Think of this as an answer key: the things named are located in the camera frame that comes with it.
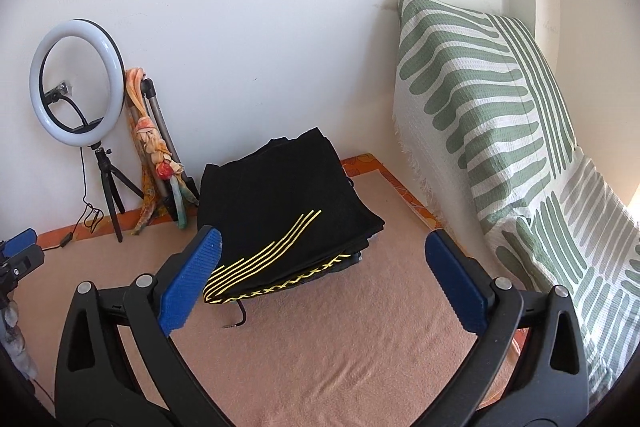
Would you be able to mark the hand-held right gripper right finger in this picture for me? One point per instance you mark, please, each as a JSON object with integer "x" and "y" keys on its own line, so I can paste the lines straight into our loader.
{"x": 457, "y": 279}

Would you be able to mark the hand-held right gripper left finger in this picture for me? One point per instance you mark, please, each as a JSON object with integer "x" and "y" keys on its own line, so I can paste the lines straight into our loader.
{"x": 192, "y": 279}

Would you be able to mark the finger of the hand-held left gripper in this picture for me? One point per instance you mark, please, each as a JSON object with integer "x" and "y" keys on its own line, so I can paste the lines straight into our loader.
{"x": 27, "y": 264}
{"x": 20, "y": 242}

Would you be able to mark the black pants with yellow stripes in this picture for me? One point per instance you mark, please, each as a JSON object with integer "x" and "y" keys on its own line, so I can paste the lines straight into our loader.
{"x": 280, "y": 197}

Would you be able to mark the folded dark grey garment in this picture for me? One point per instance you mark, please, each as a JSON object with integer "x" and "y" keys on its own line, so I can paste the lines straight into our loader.
{"x": 357, "y": 259}

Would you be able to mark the small black tripod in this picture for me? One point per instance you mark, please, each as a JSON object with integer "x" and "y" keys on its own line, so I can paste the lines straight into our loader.
{"x": 107, "y": 187}

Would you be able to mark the orange patterned scarf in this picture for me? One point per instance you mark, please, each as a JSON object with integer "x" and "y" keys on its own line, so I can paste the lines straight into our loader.
{"x": 150, "y": 142}

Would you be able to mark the black gooseneck phone holder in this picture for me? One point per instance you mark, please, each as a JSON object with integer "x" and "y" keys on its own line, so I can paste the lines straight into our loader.
{"x": 75, "y": 107}

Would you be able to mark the pink blanket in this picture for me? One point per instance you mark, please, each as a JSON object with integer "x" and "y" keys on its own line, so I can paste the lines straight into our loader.
{"x": 325, "y": 347}

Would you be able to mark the folded grey tripod stand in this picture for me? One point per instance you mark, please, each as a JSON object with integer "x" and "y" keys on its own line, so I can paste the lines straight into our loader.
{"x": 161, "y": 117}

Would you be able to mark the green and white striped pillow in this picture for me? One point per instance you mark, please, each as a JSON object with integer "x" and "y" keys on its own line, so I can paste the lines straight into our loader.
{"x": 475, "y": 107}

